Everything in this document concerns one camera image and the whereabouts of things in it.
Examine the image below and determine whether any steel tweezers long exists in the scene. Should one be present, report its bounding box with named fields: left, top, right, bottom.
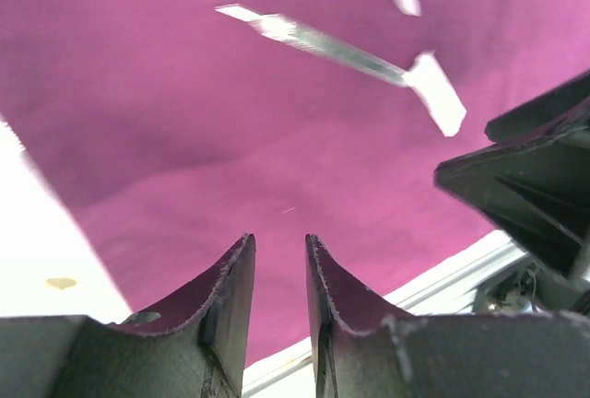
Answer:
left=216, top=4, right=408, bottom=88

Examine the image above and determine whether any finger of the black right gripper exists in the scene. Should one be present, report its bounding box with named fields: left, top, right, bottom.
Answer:
left=435, top=73, right=589, bottom=278

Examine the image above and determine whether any white sterile packet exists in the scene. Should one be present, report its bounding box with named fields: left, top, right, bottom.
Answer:
left=403, top=52, right=466, bottom=137

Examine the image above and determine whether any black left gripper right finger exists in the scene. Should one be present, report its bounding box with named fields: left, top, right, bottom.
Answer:
left=305, top=235, right=589, bottom=397

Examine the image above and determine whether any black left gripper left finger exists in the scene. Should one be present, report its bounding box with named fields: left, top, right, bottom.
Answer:
left=1, top=234, right=256, bottom=398

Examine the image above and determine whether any aluminium rail frame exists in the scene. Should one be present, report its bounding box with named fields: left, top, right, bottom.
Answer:
left=242, top=230, right=530, bottom=397

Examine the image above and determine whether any purple cloth mat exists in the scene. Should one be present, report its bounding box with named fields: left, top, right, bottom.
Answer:
left=1, top=0, right=589, bottom=362

